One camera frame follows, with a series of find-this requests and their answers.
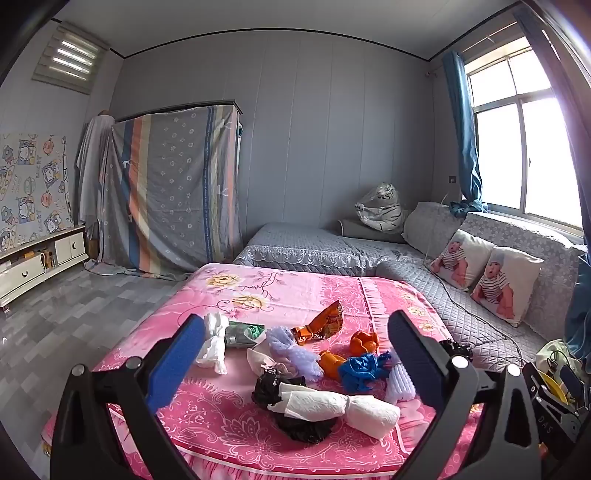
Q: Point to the green cloth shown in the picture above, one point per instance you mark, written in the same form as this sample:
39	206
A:
551	350

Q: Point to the small twisted white paper towel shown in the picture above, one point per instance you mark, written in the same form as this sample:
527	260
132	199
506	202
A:
210	344

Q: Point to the orange plastic bag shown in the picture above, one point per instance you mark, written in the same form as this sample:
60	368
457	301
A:
364	342
330	364

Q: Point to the white low cabinet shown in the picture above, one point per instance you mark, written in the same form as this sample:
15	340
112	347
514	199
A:
27	272

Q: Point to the small black plastic bag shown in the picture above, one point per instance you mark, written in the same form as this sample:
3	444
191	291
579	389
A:
455	348

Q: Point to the window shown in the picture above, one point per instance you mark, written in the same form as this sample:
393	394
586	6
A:
521	138

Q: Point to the grey window blind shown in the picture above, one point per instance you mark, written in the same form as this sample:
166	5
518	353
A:
69	57

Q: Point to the large twisted white paper towel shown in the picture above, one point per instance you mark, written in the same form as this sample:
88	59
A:
332	408

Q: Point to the grey hanging cloth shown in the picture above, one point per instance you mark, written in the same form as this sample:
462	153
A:
92	170

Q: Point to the green foil packet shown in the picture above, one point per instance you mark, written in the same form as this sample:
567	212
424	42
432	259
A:
242	333

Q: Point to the purple foam net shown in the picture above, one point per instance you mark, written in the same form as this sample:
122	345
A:
291	350

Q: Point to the grey quilted sofa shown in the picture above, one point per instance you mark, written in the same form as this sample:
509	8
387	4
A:
461	318

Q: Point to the orange snack wrapper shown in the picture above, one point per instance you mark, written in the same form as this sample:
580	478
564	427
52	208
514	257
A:
323	321

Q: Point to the white foam net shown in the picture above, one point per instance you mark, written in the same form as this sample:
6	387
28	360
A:
399	385

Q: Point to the pink floral blanket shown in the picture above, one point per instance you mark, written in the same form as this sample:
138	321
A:
277	295

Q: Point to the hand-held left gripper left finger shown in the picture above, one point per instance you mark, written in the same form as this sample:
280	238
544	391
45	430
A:
178	360

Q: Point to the white power strip with charger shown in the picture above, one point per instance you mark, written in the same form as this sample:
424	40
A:
556	357

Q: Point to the grey cushion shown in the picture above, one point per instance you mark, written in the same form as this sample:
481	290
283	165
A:
351	228

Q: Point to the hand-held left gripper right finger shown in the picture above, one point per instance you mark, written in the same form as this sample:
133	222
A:
415	357

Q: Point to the cartoon wall poster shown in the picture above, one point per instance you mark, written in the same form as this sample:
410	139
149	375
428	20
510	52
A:
32	189

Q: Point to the white tiger plush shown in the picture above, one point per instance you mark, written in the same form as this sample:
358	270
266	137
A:
383	207

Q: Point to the grey quilted daybed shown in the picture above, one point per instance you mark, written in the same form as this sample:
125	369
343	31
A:
300	247

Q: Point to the blue rubber glove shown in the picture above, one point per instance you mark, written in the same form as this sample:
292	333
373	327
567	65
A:
362	371

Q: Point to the baby print pillow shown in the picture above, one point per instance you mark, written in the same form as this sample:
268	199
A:
459	261
505	286

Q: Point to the large black plastic bag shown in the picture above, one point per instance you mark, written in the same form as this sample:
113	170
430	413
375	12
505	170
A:
270	387

